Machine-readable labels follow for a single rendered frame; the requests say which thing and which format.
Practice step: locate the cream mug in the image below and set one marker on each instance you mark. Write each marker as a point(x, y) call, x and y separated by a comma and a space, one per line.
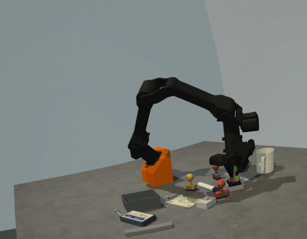
point(265, 160)

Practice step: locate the red-handled rubber stamp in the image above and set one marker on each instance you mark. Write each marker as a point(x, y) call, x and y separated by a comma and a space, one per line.
point(222, 193)

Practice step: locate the cream paper card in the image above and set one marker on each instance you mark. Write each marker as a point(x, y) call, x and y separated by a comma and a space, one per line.
point(184, 201)

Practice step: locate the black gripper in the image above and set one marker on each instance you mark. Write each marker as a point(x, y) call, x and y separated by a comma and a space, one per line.
point(228, 160)

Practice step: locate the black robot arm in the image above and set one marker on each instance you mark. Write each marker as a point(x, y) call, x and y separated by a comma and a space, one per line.
point(222, 107)

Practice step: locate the wooden pass stamp with green knob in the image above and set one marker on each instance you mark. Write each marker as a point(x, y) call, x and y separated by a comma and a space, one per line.
point(235, 179)

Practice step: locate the wooden rubber stamp with yellow knob handle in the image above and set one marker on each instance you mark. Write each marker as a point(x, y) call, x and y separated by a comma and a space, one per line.
point(190, 186)

